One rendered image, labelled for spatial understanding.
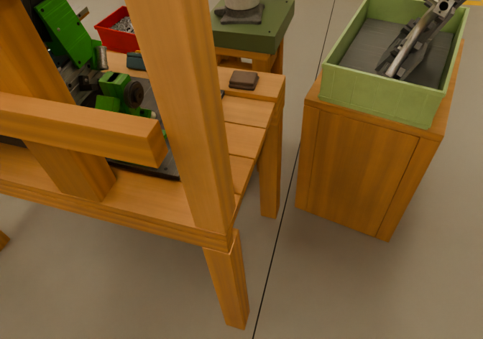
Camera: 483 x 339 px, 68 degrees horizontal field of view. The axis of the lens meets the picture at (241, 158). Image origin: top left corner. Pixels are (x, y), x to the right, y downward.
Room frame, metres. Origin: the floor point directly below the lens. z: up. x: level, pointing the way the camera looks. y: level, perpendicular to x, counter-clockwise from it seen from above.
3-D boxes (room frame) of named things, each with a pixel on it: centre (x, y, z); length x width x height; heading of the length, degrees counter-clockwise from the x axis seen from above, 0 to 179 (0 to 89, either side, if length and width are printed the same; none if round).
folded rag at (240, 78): (1.09, -0.04, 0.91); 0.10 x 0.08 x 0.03; 70
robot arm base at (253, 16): (1.56, -0.05, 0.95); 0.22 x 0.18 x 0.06; 78
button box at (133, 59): (1.27, 0.34, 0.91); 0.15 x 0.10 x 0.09; 69
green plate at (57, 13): (1.10, 0.54, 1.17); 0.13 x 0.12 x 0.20; 69
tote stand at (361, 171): (1.25, -0.67, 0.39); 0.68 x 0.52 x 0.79; 149
